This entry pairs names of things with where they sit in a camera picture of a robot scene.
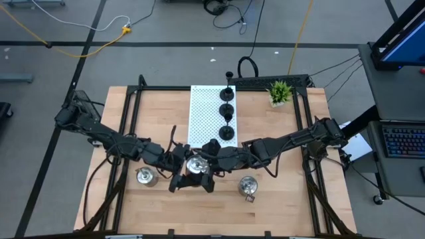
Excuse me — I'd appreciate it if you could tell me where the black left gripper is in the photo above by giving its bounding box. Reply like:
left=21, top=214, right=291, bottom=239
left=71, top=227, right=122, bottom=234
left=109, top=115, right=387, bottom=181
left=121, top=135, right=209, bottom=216
left=142, top=142, right=195, bottom=193

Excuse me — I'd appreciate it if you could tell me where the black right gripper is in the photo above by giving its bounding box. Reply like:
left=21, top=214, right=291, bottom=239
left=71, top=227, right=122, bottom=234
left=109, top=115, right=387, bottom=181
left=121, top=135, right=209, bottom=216
left=195, top=138, right=253, bottom=194

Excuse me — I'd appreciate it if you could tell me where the galvanized metal tin candle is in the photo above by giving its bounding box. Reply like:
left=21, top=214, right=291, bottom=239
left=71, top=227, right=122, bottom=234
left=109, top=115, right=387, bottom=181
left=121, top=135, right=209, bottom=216
left=237, top=175, right=259, bottom=203
left=135, top=166, right=159, bottom=188
left=185, top=154, right=211, bottom=177

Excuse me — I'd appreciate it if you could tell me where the black candle stick holder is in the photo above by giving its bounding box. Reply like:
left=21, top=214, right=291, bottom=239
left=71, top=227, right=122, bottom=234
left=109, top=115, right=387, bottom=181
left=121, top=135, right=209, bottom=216
left=219, top=71, right=235, bottom=103
left=218, top=113, right=236, bottom=141
left=218, top=86, right=234, bottom=118

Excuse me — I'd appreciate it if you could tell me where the white perforated metal shelf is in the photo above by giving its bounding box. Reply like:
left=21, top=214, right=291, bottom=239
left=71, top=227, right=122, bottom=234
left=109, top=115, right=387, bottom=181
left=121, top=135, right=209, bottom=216
left=187, top=85, right=238, bottom=157

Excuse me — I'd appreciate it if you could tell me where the small green potted plant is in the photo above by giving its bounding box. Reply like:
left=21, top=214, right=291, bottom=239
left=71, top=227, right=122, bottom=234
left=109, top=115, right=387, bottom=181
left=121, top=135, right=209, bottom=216
left=266, top=80, right=294, bottom=108

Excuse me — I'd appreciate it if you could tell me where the black perforated control box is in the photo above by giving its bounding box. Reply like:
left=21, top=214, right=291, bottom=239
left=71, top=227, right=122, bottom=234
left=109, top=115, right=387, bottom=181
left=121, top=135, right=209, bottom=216
left=68, top=90, right=102, bottom=124

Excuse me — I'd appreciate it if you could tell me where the white paper sheet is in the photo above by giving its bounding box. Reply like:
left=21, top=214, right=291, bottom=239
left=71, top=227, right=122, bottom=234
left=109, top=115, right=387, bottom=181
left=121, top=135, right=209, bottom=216
left=335, top=121, right=373, bottom=163

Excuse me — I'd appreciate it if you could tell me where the black floor object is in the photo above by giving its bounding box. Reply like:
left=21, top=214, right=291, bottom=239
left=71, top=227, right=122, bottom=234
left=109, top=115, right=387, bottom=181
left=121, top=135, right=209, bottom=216
left=0, top=102, right=14, bottom=120

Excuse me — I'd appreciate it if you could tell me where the grey floor bar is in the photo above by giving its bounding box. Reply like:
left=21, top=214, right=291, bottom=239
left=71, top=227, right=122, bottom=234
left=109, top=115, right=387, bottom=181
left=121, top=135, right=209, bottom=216
left=0, top=73, right=34, bottom=84
left=2, top=0, right=66, bottom=8

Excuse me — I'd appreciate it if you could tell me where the grey computer cart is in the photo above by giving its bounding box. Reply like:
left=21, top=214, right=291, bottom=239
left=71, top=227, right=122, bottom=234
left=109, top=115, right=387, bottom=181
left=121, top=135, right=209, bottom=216
left=357, top=42, right=425, bottom=205

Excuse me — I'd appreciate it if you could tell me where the black backlit keyboard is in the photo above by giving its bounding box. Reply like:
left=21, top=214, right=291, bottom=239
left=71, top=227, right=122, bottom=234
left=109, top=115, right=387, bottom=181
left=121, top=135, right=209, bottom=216
left=381, top=125, right=425, bottom=159

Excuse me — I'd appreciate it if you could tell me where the black monitor blue screen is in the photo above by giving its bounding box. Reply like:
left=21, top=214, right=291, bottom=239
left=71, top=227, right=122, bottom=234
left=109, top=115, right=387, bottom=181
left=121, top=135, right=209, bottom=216
left=370, top=0, right=425, bottom=71

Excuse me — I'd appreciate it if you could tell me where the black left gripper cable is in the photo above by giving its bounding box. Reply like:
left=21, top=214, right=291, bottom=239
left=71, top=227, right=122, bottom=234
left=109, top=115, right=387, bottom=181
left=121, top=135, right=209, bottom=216
left=169, top=125, right=178, bottom=150

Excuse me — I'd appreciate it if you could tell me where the black metal table frame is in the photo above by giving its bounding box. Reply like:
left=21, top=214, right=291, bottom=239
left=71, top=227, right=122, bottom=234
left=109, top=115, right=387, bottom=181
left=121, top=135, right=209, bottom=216
left=74, top=74, right=359, bottom=239

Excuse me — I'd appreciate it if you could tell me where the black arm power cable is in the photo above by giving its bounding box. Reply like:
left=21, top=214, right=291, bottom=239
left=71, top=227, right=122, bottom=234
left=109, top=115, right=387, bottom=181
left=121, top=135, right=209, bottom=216
left=82, top=154, right=112, bottom=227

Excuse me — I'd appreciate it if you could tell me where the black hanging cable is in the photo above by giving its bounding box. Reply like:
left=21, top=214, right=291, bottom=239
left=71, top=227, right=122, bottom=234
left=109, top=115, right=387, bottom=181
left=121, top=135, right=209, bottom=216
left=236, top=0, right=266, bottom=79

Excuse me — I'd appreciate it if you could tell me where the yellow extension cable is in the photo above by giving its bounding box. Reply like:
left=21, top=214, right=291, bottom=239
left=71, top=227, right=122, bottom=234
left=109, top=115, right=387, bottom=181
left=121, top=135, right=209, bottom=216
left=0, top=5, right=133, bottom=59

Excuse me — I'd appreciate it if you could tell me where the white power cable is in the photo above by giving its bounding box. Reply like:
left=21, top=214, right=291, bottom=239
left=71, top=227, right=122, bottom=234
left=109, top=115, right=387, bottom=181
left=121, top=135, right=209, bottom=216
left=31, top=0, right=132, bottom=33

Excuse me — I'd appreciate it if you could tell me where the black cable bundle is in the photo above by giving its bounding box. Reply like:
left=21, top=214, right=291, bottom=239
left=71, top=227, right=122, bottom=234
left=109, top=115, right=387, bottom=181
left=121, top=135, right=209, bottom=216
left=202, top=0, right=248, bottom=36

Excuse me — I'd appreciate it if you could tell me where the yellow hanging cable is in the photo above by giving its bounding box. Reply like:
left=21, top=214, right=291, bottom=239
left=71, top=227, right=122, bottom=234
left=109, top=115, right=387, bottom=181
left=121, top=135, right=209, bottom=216
left=287, top=0, right=315, bottom=76

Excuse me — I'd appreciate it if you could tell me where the black floor cable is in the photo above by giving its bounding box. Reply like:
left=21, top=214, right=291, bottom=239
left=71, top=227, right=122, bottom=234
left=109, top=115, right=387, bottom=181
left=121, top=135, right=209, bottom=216
left=348, top=161, right=425, bottom=216

